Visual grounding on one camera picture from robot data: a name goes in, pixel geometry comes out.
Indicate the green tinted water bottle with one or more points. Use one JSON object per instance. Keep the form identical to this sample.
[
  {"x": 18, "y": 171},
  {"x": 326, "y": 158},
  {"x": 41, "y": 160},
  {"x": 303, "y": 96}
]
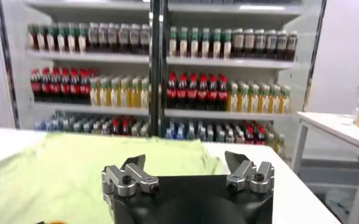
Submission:
[
  {"x": 58, "y": 125},
  {"x": 201, "y": 133},
  {"x": 191, "y": 132},
  {"x": 67, "y": 126}
]

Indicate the crumpled white cloth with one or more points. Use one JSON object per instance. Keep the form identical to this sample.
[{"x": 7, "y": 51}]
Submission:
[{"x": 337, "y": 199}]

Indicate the dark drink bottle white label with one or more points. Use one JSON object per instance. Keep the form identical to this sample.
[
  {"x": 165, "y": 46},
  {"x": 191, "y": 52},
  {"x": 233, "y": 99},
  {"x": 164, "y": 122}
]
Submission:
[
  {"x": 86, "y": 127},
  {"x": 77, "y": 126},
  {"x": 210, "y": 134},
  {"x": 220, "y": 135}
]

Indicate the light green polo shirt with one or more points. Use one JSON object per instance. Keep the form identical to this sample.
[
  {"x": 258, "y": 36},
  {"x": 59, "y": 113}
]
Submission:
[{"x": 60, "y": 176}]

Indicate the white side table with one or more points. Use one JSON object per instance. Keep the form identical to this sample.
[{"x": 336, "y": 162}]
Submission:
[{"x": 334, "y": 126}]

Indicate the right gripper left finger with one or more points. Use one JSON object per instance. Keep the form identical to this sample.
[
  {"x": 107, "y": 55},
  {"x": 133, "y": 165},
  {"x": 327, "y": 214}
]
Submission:
[{"x": 130, "y": 179}]

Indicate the red cap cola bottle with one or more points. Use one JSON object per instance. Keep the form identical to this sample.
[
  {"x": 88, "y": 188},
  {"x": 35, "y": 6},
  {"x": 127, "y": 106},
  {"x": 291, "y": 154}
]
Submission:
[
  {"x": 212, "y": 94},
  {"x": 260, "y": 134},
  {"x": 55, "y": 87},
  {"x": 192, "y": 93},
  {"x": 35, "y": 86},
  {"x": 249, "y": 134},
  {"x": 45, "y": 87},
  {"x": 65, "y": 88},
  {"x": 74, "y": 89},
  {"x": 125, "y": 127},
  {"x": 171, "y": 92},
  {"x": 84, "y": 89},
  {"x": 182, "y": 93},
  {"x": 222, "y": 95},
  {"x": 203, "y": 93},
  {"x": 115, "y": 127}
]

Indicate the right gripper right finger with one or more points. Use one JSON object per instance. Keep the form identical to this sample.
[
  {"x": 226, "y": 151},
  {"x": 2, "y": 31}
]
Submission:
[{"x": 252, "y": 179}]

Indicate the dark drink bottle white cap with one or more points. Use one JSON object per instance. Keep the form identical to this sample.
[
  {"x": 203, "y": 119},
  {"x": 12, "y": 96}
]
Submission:
[
  {"x": 271, "y": 44},
  {"x": 93, "y": 38},
  {"x": 124, "y": 38},
  {"x": 292, "y": 45},
  {"x": 113, "y": 38},
  {"x": 281, "y": 44},
  {"x": 134, "y": 38},
  {"x": 103, "y": 38},
  {"x": 249, "y": 43},
  {"x": 144, "y": 38},
  {"x": 260, "y": 44},
  {"x": 237, "y": 42}
]

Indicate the dark drink bottle beige label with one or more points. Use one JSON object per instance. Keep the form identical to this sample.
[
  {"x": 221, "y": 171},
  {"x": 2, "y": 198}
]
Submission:
[
  {"x": 96, "y": 127},
  {"x": 239, "y": 136},
  {"x": 105, "y": 127},
  {"x": 229, "y": 135}
]

